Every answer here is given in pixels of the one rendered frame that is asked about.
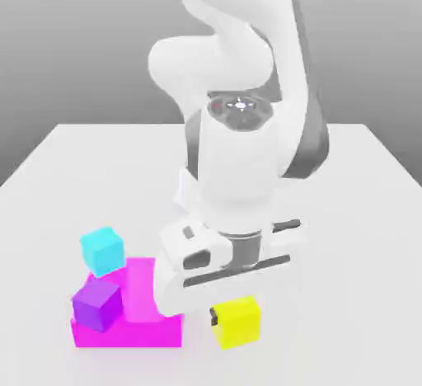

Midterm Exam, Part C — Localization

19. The small yellow cube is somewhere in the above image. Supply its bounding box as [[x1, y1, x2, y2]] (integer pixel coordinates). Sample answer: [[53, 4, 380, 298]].
[[210, 295, 262, 351]]

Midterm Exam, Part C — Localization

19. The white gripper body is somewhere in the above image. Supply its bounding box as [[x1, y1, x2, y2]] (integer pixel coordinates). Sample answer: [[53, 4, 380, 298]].
[[153, 249, 301, 318]]

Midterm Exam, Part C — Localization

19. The small purple cube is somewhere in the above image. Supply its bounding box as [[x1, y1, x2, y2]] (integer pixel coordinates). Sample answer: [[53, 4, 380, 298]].
[[71, 276, 125, 333]]

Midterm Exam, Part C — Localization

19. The small cyan cube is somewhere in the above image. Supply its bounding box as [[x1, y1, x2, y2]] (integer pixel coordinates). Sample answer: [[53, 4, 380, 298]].
[[79, 226, 127, 279]]

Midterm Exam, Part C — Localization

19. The large magenta box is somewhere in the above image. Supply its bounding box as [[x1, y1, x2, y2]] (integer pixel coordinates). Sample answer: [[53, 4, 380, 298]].
[[70, 257, 183, 350]]

